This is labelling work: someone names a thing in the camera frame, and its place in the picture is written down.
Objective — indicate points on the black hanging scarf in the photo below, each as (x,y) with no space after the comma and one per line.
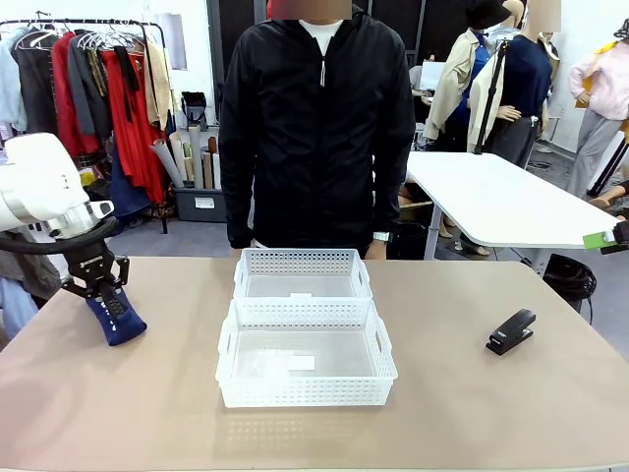
(129,74)

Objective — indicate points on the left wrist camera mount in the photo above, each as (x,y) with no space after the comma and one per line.
(100,208)

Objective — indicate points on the yellow bag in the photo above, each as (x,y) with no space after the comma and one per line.
(84,178)

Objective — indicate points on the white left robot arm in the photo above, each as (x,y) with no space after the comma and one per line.
(34,177)

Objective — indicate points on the beige hanging garment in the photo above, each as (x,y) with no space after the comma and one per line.
(158,88)

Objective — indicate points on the grey cloth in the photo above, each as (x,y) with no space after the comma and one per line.
(29,275)

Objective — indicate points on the light blue hanging garment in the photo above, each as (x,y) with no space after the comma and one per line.
(10,83)

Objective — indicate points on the large white perforated plastic basket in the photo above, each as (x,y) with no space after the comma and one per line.
(304,391)

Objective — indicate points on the pale blue cloth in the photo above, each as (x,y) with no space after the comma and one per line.
(17,310)

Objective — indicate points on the red hanging jacket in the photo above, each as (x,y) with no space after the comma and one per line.
(64,98)

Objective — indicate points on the person left hand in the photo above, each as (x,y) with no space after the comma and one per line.
(377,251)

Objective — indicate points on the brown cardboard box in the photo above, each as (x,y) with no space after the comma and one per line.
(417,196)

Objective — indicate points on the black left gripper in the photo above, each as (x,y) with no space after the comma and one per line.
(91,265)

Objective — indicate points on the black metal clothes rack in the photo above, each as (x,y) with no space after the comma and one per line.
(98,22)

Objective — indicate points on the silver wrist watch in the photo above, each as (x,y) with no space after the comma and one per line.
(382,236)

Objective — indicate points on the mannequin with pink sweater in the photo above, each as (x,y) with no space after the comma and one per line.
(602,113)

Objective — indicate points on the tall grey paper roll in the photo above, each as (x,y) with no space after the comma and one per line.
(196,157)

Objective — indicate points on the navy zipper pouch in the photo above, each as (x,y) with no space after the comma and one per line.
(118,327)

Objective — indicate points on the mannequin with navy top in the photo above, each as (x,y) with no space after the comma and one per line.
(526,88)

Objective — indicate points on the white wall poster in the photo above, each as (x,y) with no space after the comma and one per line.
(173,41)

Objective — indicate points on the mannequin with beige trench coat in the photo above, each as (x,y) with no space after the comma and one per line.
(454,88)

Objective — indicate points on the white background table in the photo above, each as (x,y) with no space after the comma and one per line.
(491,196)

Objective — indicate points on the black bag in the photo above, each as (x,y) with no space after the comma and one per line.
(194,110)

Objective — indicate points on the dark grey hanging garment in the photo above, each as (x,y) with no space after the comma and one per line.
(34,93)

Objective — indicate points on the navy cloth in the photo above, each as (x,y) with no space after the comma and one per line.
(128,192)

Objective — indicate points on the slanted grey paper roll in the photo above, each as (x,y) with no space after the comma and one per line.
(167,162)

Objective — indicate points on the grey plastic storage bin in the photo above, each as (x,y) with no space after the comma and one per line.
(196,204)

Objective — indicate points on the person left forearm black sleeve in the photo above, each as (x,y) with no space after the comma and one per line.
(395,196)

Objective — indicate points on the small white perforated plastic basket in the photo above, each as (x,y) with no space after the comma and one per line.
(302,275)

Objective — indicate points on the black stapler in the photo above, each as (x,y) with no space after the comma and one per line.
(508,334)

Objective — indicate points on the grey hanging jacket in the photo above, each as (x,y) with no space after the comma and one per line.
(86,88)

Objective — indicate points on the long red hanging dress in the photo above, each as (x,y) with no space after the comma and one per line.
(135,147)

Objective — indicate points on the person in black jacket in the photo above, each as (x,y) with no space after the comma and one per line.
(319,147)

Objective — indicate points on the person right forearm black sleeve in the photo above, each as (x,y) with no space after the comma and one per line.
(236,206)

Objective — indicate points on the brown roll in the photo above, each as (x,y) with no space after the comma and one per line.
(212,162)

